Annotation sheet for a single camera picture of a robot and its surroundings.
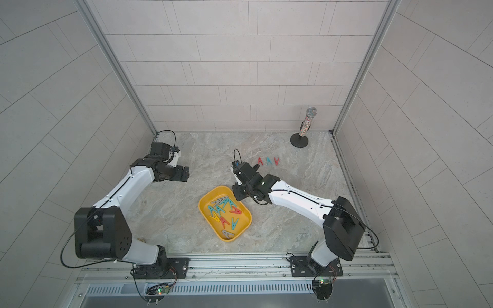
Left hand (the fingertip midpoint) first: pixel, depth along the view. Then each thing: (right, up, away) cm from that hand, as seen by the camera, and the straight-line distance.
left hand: (182, 170), depth 89 cm
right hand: (+26, -7, -8) cm, 28 cm away
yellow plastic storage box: (+21, -20, -4) cm, 30 cm away
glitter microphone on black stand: (+61, +15, +23) cm, 67 cm away
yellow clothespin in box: (+17, -20, -6) cm, 26 cm away
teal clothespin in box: (+15, -17, -4) cm, 23 cm away
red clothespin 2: (+46, +3, +14) cm, 48 cm away
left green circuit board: (0, -39, -23) cm, 46 cm away
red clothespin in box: (+25, -18, -4) cm, 31 cm away
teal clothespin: (+41, +5, +16) cm, 44 cm away
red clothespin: (+36, +4, +16) cm, 40 cm away
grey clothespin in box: (+22, -25, -10) cm, 35 cm away
